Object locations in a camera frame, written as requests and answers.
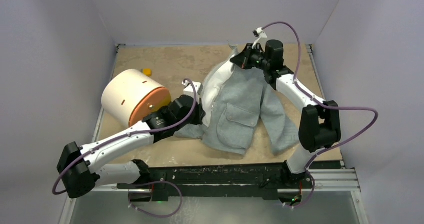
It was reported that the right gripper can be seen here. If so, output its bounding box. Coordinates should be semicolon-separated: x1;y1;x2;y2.
230;44;270;71

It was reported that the grey zip jacket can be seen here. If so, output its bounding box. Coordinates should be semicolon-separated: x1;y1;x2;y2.
175;58;299;155

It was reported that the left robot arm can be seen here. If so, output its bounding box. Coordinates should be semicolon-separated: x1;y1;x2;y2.
52;95;205;198

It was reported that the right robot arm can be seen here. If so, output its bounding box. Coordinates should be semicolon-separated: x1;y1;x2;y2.
230;39;341;187

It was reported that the small yellow object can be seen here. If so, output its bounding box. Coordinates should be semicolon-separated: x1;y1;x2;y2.
142;68;153;76

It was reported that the white and orange cylinder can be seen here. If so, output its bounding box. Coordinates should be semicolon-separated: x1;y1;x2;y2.
101;69;172;128

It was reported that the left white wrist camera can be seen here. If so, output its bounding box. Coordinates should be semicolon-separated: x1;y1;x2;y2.
182;80;203;102

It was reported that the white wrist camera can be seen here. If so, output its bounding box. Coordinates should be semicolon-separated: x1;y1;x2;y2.
252;27;268;48
182;80;203;102

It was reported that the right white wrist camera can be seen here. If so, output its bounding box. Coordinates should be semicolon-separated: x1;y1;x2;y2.
252;27;268;48

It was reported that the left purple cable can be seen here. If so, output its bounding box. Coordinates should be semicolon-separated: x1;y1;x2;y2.
52;78;200;196

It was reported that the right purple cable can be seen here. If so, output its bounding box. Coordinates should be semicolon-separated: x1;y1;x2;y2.
261;21;379;170

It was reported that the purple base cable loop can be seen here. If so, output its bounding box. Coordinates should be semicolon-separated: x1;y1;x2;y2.
128;179;184;218

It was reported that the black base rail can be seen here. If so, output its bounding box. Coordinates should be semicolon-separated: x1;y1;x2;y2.
117;161;342;203

